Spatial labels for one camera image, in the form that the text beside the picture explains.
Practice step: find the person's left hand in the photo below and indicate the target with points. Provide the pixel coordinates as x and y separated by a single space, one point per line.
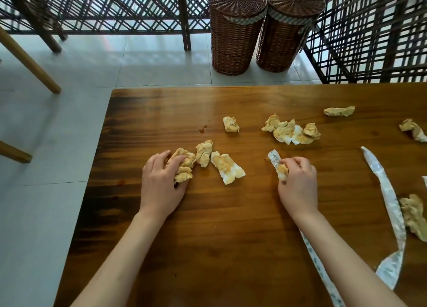
160 190

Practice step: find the person's right hand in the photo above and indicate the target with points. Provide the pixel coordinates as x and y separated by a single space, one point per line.
300 190

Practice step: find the used napkins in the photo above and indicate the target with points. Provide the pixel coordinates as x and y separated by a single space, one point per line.
228 170

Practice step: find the person's left forearm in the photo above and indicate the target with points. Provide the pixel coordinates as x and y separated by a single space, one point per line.
116 266

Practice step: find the person's right forearm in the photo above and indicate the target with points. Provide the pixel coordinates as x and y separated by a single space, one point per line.
343 266

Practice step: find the dark wooden table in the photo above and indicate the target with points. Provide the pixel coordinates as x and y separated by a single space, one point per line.
233 233

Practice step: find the dark wooden lattice screen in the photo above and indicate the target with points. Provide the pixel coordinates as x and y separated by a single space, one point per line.
183 16
320 66

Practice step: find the brown wicker lidded basket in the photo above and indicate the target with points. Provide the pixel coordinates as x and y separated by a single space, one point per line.
283 36
233 36

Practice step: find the light wooden table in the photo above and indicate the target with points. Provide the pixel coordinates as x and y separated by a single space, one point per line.
30 66

